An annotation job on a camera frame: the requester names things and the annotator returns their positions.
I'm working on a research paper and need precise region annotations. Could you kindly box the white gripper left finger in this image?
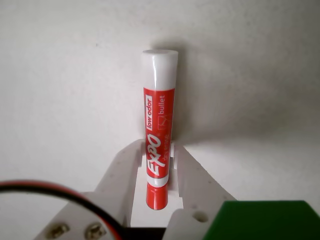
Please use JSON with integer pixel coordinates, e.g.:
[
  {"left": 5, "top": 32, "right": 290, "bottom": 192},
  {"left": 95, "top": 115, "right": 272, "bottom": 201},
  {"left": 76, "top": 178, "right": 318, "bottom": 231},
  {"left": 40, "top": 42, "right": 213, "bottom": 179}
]
[{"left": 37, "top": 138, "right": 147, "bottom": 240}]

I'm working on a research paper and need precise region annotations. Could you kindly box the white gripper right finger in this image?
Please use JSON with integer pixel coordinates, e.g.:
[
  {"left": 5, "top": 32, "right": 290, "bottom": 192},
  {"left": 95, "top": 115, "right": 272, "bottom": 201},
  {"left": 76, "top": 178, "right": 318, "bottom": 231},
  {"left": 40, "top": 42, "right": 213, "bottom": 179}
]
[{"left": 161, "top": 143, "right": 238, "bottom": 240}]

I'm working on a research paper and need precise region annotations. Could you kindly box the red Expo marker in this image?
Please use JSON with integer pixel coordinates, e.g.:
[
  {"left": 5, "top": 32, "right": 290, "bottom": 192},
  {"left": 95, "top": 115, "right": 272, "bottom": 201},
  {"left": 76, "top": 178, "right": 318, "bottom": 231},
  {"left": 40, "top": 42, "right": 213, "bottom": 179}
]
[{"left": 139, "top": 49, "right": 179, "bottom": 211}]

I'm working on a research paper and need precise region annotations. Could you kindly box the red black servo wire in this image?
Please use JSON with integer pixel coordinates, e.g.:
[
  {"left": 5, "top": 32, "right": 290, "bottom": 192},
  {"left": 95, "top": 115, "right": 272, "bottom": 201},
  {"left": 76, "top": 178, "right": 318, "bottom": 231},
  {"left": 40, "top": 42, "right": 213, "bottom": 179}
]
[{"left": 0, "top": 179, "right": 126, "bottom": 240}]

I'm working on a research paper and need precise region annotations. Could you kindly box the green gripper camera module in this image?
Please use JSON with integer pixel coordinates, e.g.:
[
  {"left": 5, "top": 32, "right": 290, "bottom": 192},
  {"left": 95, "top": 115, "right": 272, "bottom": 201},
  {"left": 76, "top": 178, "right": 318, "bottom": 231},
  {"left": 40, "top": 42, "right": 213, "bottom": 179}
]
[{"left": 201, "top": 199, "right": 320, "bottom": 240}]

